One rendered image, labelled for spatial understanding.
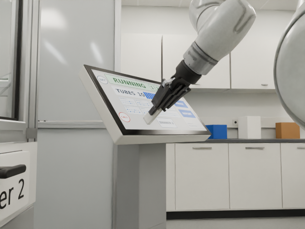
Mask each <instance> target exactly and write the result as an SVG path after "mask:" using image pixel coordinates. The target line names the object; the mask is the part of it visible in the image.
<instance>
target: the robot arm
mask: <svg viewBox="0 0 305 229"><path fill-rule="evenodd" d="M189 19H190V22H191V24H192V26H193V28H194V29H195V31H196V32H197V34H198V36H197V38H196V39H195V41H194V42H193V43H192V44H191V46H190V47H189V48H188V49H187V51H186V52H185V53H184V54H183V58H184V59H183V60H182V61H181V62H180V63H179V64H178V66H177V67H176V73H175V74H174V75H173V76H172V77H171V78H170V79H168V80H166V79H162V81H161V85H160V87H159V88H158V90H157V92H156V94H155V95H154V97H153V99H152V101H151V103H152V104H153V107H152V108H151V109H150V110H149V111H148V112H147V114H146V115H145V116H144V117H143V119H144V120H145V122H146V124H151V123H152V122H153V121H154V120H155V119H156V117H157V116H158V115H159V114H160V113H161V112H162V110H163V111H164V112H166V108H167V109H169V108H171V107H172V106H173V105H174V104H175V103H176V102H177V101H179V100H180V99H181V98H182V97H183V96H184V95H185V94H187V93H188V92H190V91H191V89H190V87H189V86H190V84H192V85H194V84H195V83H196V82H197V81H198V80H199V79H200V78H201V77H202V75H207V74H208V73H209V72H210V71H211V69H212V68H213V67H214V66H215V65H216V64H217V63H218V62H219V61H220V60H221V59H222V58H223V57H225V56H226V55H228V54H229V53H230V52H231V51H233V50H234V48H235V47H236V46H237V45H238V44H239V43H240V42H241V41H242V39H243V38H244V37H245V36H246V34H247V33H248V31H249V30H250V28H251V27H252V25H253V23H254V21H255V19H256V13H255V11H254V9H253V7H252V6H251V5H250V4H249V3H248V2H247V1H246V0H192V1H191V3H190V6H189ZM273 77H274V85H275V90H276V93H277V96H278V98H279V101H280V103H281V105H282V106H283V108H284V109H285V111H286V113H287V114H288V115H289V116H290V117H291V118H292V120H293V121H294V122H295V123H296V124H298V125H299V126H300V127H301V128H302V129H303V130H305V0H298V5H297V8H296V12H295V13H294V14H293V16H292V17H291V19H290V21H289V22H288V24H287V25H286V27H285V29H284V31H283V33H282V35H281V38H280V40H279V43H278V46H277V49H276V52H275V58H274V66H273Z"/></svg>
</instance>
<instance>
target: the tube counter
mask: <svg viewBox="0 0 305 229"><path fill-rule="evenodd" d="M135 91H136V92H137V94H138V96H139V97H140V98H142V99H149V100H152V99H153V97H154V95H155V93H150V92H145V91H139V90H135Z"/></svg>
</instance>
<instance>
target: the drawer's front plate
mask: <svg viewBox="0 0 305 229"><path fill-rule="evenodd" d="M20 164H25V165H26V171H25V172H24V173H21V174H18V175H15V176H12V177H9V178H7V179H0V194H1V193H2V192H3V191H5V192H6V194H7V199H6V200H4V201H2V202H1V206H2V207H3V206H4V205H5V204H6V206H5V207H4V208H3V209H0V221H2V220H4V219H5V218H7V217H8V216H10V215H11V214H13V213H14V212H16V211H17V210H19V209H20V208H22V207H24V206H25V205H27V204H28V201H29V179H30V152H29V151H17V152H11V153H5V154H0V166H16V165H20ZM20 179H23V180H24V187H23V190H22V192H21V195H20V196H22V195H24V196H23V197H22V198H21V199H18V197H19V194H20V191H21V189H22V185H23V182H22V181H21V182H20V183H19V180H20ZM12 187H13V188H14V189H13V190H12V191H11V193H10V205H9V189H11V188H12ZM3 198H5V194H2V196H1V199H3Z"/></svg>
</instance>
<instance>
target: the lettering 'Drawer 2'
mask: <svg viewBox="0 0 305 229"><path fill-rule="evenodd" d="M21 181H22V182H23V185H22V189H21V191H20V194H19V197H18V199H21V198H22V197H23V196H24V195H22V196H20V195H21V192H22V190H23V187H24V180H23V179H20V180H19V183H20V182H21ZM13 189H14V188H13V187H12V188H11V189H9V205H10V193H11V191H12V190H13ZM2 194H5V198H3V199H1V196H2ZM6 199H7V194H6V192H5V191H3V192H2V193H1V194H0V209H3V208H4V207H5V206H6V204H5V205H4V206H3V207H2V206H1V202H2V201H4V200H6Z"/></svg>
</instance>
